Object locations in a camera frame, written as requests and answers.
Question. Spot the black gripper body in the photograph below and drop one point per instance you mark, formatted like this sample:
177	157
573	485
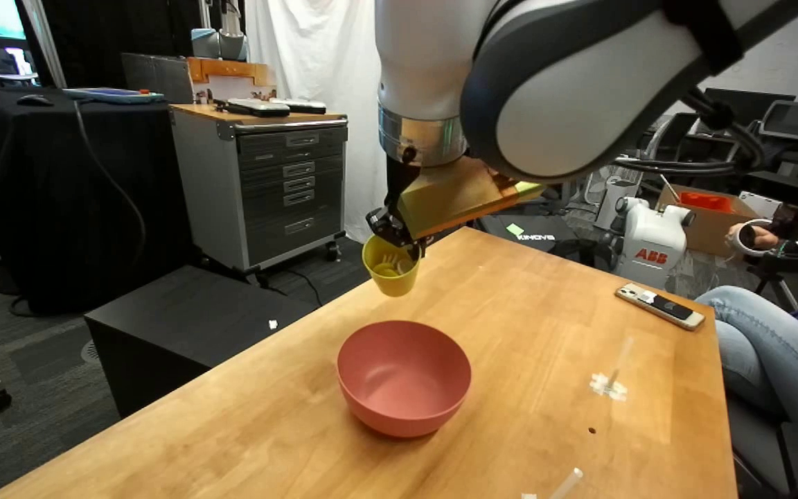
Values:
399	185

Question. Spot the yellow plastic cup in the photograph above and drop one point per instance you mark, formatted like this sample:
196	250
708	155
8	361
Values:
394	275

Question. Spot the pink plastic bowl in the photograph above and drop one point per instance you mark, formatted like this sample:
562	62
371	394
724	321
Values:
401	389

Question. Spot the white VR controller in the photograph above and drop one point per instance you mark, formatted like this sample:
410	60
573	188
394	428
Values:
744	239

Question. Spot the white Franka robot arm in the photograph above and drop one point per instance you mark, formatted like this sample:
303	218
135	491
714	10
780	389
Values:
581	94

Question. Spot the white curtain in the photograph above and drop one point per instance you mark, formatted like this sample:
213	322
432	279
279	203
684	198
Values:
324	102

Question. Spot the grey drawer cabinet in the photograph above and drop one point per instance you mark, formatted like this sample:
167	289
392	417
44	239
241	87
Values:
270	191

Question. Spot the flat black device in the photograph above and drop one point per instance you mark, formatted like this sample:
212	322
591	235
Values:
306	103

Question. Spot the black keyboard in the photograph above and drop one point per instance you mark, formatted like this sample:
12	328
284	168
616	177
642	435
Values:
249	108

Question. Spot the orange wooden box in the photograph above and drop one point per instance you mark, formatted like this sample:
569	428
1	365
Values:
228	80

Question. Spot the low black platform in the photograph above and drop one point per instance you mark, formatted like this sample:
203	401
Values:
185	322

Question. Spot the white ABB robot part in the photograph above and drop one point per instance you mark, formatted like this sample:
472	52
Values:
649	246

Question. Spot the teal container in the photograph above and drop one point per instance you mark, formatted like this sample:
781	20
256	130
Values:
203	42

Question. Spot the black white remote control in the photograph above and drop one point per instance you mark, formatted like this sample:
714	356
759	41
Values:
660	307

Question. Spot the brown cardboard box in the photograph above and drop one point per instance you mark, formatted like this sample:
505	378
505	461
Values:
708	225

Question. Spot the flat blue item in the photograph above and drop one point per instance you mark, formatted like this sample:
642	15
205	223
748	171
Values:
110	95

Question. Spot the black backdrop cloth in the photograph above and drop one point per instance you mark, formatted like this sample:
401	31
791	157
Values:
110	42

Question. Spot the black computer mouse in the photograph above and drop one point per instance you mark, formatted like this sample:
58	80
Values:
31	98

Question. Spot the leg in blue jeans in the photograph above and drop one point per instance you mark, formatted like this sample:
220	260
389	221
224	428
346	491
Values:
775	361

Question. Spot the dark grey seat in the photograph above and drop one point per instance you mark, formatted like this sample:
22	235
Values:
768	454

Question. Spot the wrist camera on wooden mount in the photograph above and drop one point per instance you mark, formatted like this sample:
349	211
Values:
464	198

